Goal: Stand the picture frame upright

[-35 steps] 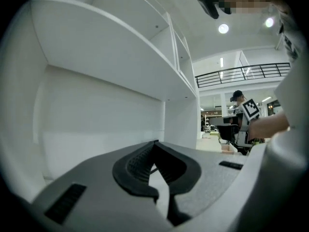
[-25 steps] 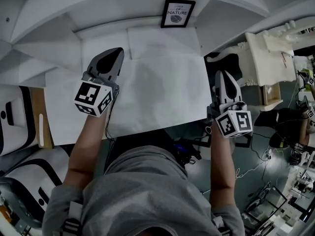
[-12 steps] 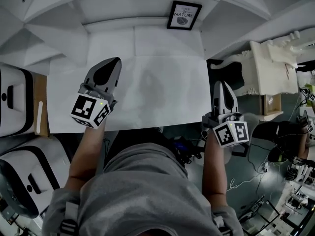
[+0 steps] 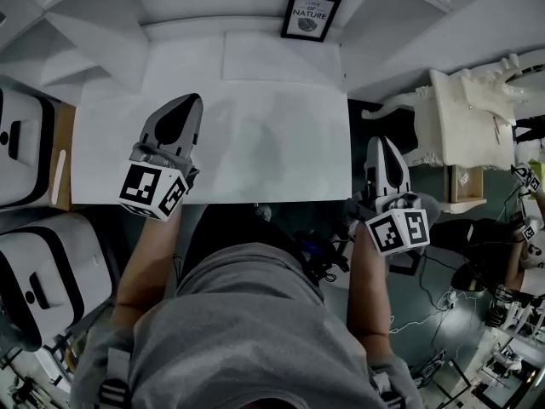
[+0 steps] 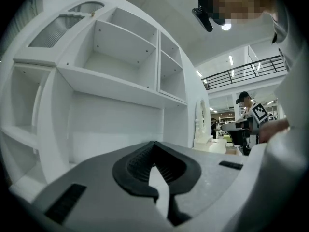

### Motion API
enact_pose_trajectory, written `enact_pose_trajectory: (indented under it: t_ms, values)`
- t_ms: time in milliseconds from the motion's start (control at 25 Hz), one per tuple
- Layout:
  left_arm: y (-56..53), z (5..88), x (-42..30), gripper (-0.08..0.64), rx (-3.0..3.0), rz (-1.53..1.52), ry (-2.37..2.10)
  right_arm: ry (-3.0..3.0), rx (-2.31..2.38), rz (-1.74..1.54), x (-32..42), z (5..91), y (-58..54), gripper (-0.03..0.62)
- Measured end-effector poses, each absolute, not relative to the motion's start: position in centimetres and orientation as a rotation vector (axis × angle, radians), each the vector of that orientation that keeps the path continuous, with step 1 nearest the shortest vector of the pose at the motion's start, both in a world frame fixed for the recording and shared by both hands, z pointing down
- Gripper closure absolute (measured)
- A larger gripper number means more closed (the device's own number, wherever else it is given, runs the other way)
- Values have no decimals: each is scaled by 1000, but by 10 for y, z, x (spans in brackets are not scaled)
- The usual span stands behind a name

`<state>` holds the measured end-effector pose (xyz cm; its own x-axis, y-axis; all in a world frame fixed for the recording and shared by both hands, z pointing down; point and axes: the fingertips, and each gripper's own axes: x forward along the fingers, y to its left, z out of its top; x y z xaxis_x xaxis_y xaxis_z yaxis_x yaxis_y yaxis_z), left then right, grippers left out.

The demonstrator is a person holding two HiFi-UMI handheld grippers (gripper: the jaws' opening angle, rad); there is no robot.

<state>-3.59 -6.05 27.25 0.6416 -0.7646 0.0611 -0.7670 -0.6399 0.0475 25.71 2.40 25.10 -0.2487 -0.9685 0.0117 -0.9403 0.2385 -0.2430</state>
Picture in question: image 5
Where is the white desk with drawers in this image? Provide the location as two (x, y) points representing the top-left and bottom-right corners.
(0, 0), (211, 203)

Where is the person's right forearm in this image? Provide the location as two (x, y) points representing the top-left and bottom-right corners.
(258, 118), (290, 145)

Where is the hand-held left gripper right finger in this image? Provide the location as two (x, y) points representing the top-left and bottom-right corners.
(153, 141), (246, 227)

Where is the person's head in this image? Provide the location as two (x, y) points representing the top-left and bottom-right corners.
(195, 0), (278, 26)

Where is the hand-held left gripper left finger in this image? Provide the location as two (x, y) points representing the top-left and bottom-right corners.
(32, 141), (167, 232)

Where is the black metal railing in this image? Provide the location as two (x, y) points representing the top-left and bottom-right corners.
(201, 54), (288, 90)

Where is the person's grey shirt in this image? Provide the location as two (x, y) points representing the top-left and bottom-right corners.
(241, 0), (309, 232)

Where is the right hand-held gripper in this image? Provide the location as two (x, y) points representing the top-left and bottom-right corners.
(235, 102), (269, 145)

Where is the black head-mounted camera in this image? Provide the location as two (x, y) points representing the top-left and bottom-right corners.
(192, 7), (213, 32)

